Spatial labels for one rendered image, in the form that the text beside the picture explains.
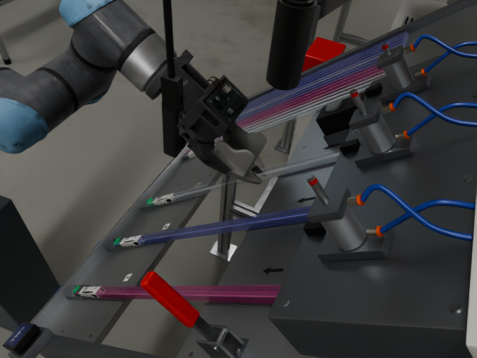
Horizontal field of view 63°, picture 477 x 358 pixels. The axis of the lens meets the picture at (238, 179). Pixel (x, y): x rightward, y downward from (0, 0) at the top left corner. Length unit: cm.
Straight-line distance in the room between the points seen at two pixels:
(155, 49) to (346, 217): 37
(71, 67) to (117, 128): 157
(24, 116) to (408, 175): 45
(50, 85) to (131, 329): 107
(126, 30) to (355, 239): 41
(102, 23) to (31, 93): 13
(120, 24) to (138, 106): 175
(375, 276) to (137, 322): 130
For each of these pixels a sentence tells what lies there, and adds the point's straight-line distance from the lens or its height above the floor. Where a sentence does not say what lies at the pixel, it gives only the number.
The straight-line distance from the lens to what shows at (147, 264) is 63.
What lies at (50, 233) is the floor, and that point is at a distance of 179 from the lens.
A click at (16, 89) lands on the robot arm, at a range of 59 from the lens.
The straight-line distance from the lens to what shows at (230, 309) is 43.
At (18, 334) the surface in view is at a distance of 69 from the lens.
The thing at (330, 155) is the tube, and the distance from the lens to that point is 52.
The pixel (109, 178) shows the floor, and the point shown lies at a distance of 192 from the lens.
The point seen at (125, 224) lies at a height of 73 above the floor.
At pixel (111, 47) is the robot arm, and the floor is 112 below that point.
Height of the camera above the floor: 139
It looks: 48 degrees down
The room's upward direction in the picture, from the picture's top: 6 degrees clockwise
